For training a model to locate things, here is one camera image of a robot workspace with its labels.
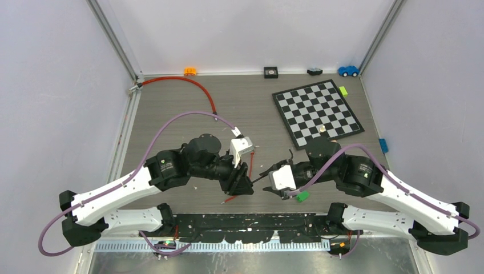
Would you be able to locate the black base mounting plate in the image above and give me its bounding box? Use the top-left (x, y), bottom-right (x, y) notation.
top-left (138, 212), bottom-right (364, 244)

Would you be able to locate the red hose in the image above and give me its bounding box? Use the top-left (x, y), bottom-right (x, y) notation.
top-left (128, 76), bottom-right (219, 122)

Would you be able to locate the red cable padlock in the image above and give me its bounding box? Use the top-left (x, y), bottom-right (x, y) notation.
top-left (221, 151), bottom-right (255, 204)

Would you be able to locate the black cable padlock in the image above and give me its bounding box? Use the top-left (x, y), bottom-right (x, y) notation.
top-left (251, 149), bottom-right (294, 183)

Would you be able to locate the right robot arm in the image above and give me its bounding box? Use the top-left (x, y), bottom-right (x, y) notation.
top-left (263, 137), bottom-right (470, 256)

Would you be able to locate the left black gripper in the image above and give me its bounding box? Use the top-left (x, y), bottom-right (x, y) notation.
top-left (190, 150), bottom-right (254, 195)

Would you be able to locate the lime green block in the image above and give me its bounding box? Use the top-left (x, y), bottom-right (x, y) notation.
top-left (339, 86), bottom-right (348, 98)

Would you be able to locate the aluminium front rail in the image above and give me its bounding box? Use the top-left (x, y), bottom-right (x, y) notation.
top-left (80, 211), bottom-right (425, 253)

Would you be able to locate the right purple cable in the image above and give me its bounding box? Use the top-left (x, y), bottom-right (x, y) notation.
top-left (287, 143), bottom-right (481, 259)

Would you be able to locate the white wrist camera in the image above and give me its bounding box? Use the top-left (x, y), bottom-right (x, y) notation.
top-left (229, 127), bottom-right (255, 168)
top-left (268, 165), bottom-right (296, 191)

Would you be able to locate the green toy brick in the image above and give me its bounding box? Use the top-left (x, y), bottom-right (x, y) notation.
top-left (296, 191), bottom-right (310, 203)

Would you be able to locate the orange toy block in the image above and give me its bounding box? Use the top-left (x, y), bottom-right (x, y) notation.
top-left (183, 67), bottom-right (197, 76)

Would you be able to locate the blue toy car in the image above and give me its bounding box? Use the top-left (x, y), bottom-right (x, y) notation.
top-left (337, 66), bottom-right (360, 77)

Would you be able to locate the small black toy car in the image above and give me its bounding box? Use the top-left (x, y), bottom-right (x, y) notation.
top-left (306, 68), bottom-right (323, 76)

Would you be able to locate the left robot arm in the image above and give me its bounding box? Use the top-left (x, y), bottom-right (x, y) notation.
top-left (59, 134), bottom-right (254, 247)

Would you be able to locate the small black box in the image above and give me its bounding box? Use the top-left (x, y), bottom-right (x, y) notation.
top-left (264, 66), bottom-right (279, 79)

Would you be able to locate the blue toy brick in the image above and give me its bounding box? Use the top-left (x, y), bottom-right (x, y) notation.
top-left (378, 138), bottom-right (389, 154)

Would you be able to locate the black white chessboard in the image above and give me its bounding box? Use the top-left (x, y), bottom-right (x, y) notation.
top-left (272, 79), bottom-right (365, 150)

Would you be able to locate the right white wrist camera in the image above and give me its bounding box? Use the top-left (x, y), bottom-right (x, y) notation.
top-left (268, 165), bottom-right (296, 191)

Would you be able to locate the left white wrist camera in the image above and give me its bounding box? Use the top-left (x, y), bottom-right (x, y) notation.
top-left (229, 127), bottom-right (255, 168)

